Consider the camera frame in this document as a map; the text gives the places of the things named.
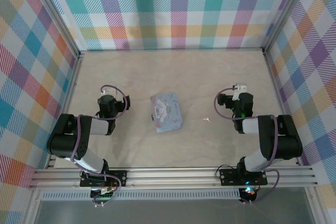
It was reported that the aluminium frame post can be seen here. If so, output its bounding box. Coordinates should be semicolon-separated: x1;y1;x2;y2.
262;0;314;55
26;0;81;58

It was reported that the grey metal sheet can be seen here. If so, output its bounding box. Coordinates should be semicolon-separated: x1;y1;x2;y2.
34;199;316;224

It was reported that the blue cartoon tin box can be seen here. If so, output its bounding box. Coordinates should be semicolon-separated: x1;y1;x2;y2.
150;92;183;133

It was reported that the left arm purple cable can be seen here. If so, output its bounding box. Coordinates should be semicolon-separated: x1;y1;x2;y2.
70;84;131;208

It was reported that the thin black wire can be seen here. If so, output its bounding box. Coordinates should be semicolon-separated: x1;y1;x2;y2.
215;166;238;180

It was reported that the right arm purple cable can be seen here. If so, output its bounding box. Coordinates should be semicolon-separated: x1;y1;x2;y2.
214;86;280;205

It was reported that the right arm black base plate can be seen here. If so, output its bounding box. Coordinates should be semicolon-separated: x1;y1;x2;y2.
219;168;268;186

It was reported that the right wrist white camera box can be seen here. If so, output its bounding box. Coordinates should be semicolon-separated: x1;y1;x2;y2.
232;83;248;101

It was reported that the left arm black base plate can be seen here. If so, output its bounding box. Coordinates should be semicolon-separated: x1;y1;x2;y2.
79;170;128;188

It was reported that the aluminium frame crossbar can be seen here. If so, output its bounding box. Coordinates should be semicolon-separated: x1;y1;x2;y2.
78;47;266;53

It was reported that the grey slotted cable duct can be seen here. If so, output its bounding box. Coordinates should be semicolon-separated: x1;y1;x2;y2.
40;191;242;201

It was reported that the aluminium mounting rail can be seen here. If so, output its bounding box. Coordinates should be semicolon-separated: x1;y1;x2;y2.
27;166;318;190

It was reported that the plaid fabric backdrop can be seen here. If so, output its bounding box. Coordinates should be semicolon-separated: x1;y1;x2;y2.
0;0;79;224
267;0;336;224
41;0;299;51

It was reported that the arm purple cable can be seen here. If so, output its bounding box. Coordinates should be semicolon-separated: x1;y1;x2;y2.
214;86;280;205
70;84;131;208

